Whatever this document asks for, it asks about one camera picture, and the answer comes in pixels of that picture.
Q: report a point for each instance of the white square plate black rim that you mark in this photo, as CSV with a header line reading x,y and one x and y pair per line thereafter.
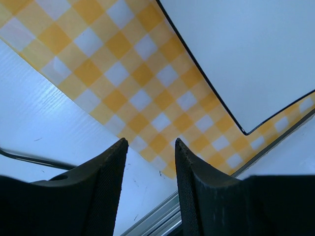
x,y
258,56

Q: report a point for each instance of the yellow white checkered cloth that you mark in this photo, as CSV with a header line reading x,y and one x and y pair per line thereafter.
x,y
120,61

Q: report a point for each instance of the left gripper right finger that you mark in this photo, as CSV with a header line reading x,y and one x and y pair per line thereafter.
x,y
213,203

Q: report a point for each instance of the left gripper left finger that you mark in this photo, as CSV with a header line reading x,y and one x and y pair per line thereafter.
x,y
80,202

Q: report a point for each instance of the aluminium front rail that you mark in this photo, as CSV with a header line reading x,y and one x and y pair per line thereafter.
x,y
292,154

